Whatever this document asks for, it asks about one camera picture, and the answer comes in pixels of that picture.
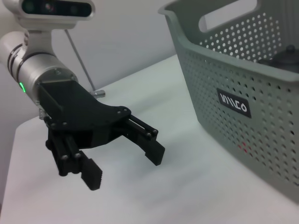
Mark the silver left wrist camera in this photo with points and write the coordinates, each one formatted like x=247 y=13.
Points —
x=56 y=9

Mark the grey perforated plastic storage basket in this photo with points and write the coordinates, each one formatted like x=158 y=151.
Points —
x=222 y=70

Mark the dark brown clay teapot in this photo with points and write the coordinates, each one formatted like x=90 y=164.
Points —
x=285 y=58

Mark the orange-red sloped toy block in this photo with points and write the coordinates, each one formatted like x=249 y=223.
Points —
x=244 y=151

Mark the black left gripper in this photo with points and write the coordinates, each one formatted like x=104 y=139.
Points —
x=77 y=112

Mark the left gripper silver side plug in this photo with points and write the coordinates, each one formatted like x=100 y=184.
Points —
x=100 y=93

